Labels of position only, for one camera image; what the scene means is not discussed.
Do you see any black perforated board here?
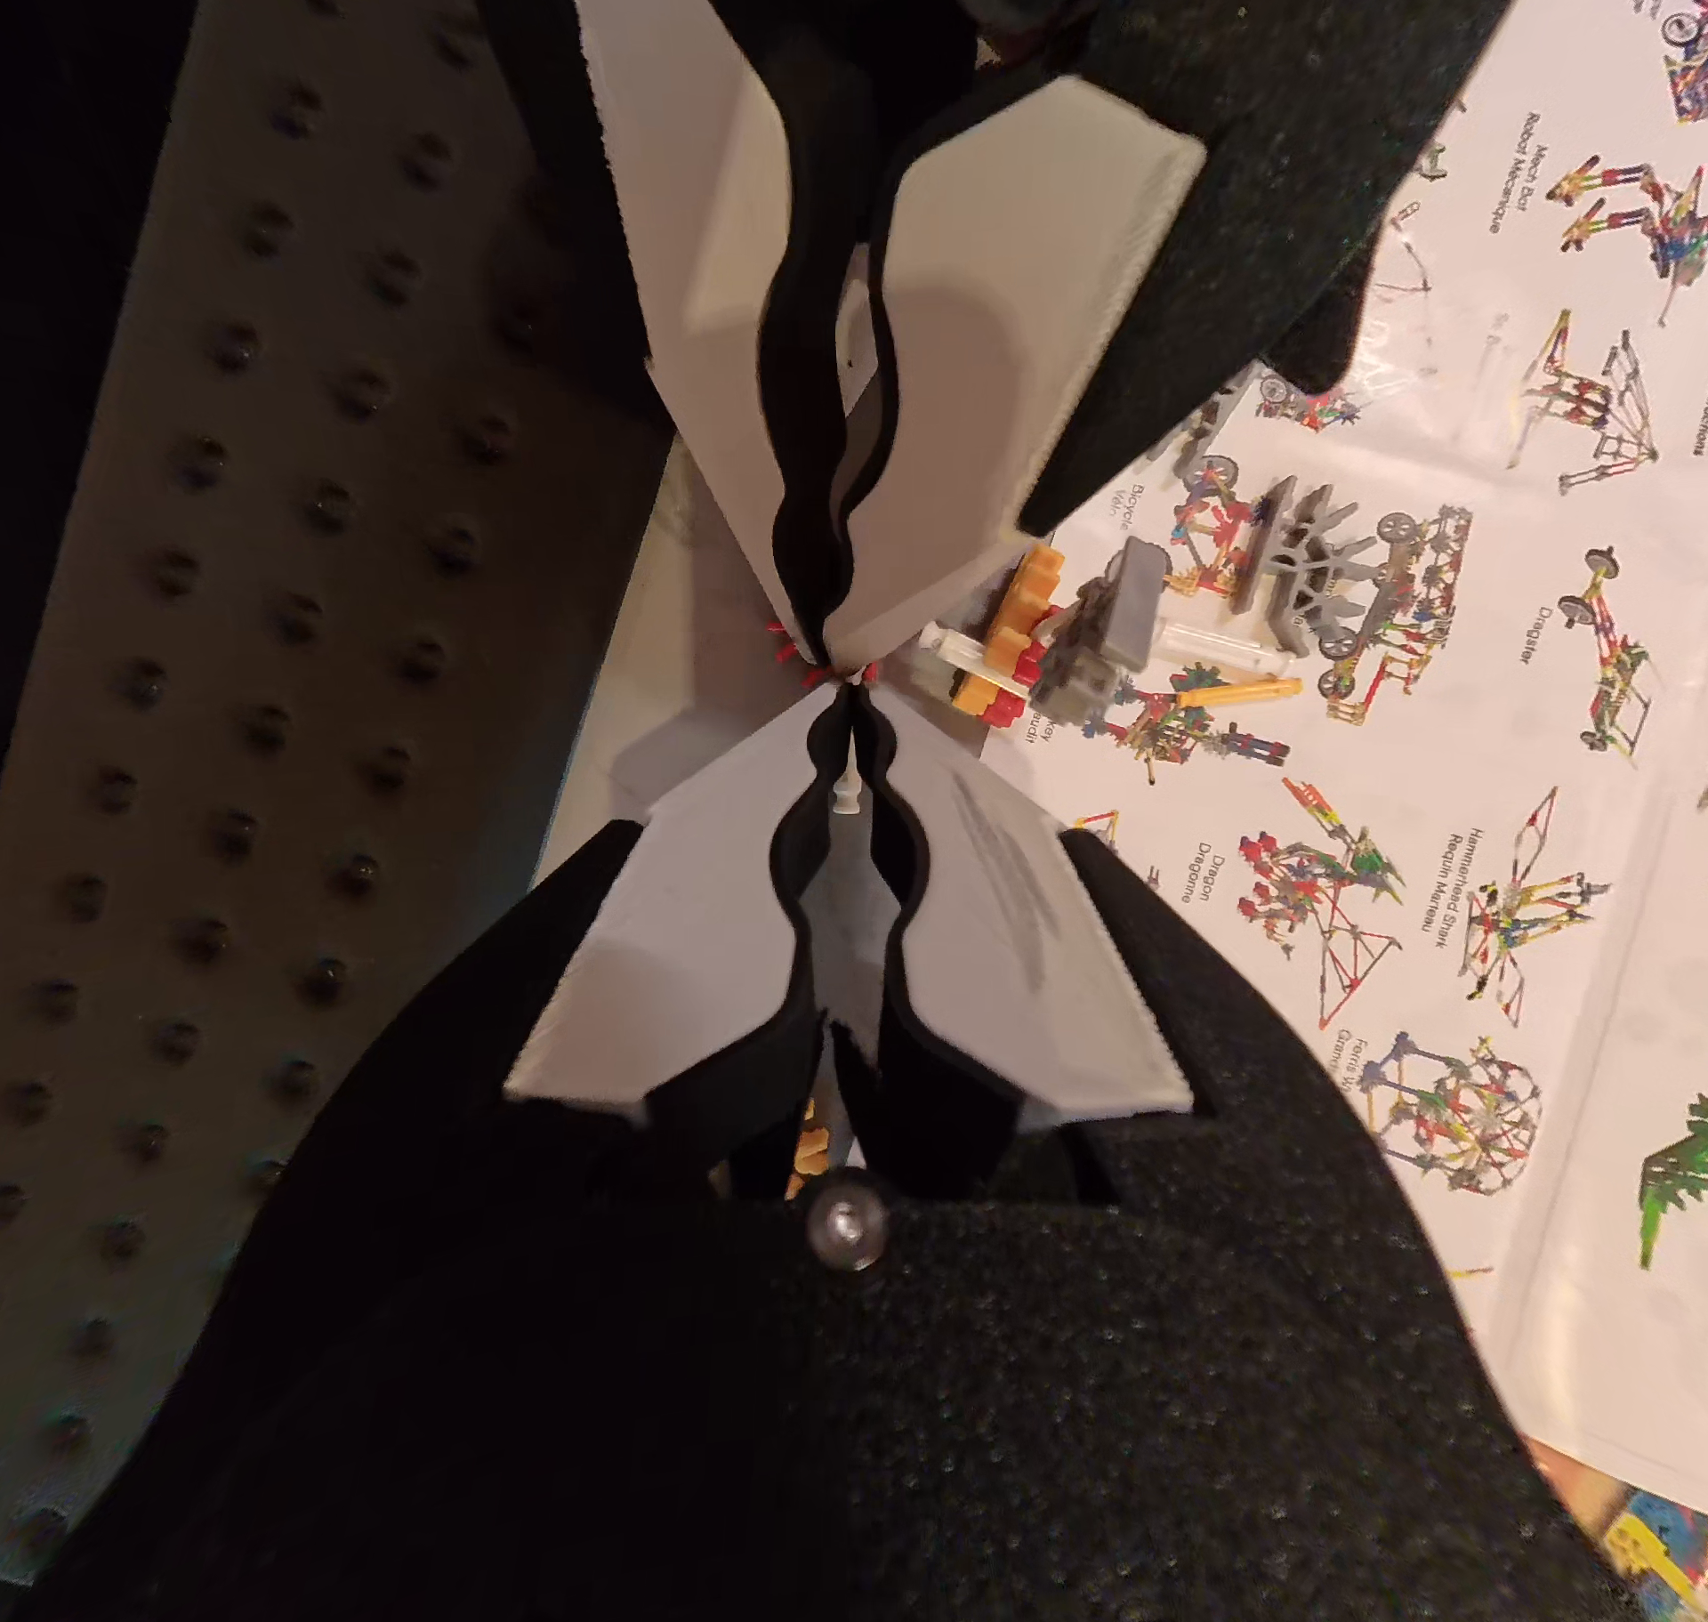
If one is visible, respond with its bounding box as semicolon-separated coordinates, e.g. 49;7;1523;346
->
0;0;674;1571

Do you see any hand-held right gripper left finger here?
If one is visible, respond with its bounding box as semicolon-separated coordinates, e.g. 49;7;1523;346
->
501;685;857;1127

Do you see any connector assembly on white rod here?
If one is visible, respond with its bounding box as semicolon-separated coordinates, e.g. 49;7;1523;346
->
918;542;1176;733

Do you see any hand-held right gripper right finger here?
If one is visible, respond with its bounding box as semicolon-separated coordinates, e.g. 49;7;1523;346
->
852;689;1197;1137

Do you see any building instruction sheet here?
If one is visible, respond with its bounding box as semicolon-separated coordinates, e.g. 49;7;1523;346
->
934;0;1708;1484

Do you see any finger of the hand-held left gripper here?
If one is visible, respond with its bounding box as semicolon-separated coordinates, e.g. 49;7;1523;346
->
560;0;861;674
825;75;1212;678

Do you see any grey fan connector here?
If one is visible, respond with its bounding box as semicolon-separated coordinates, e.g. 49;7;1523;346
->
1233;475;1382;657

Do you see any red connector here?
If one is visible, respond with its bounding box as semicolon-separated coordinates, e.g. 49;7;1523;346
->
760;618;884;697

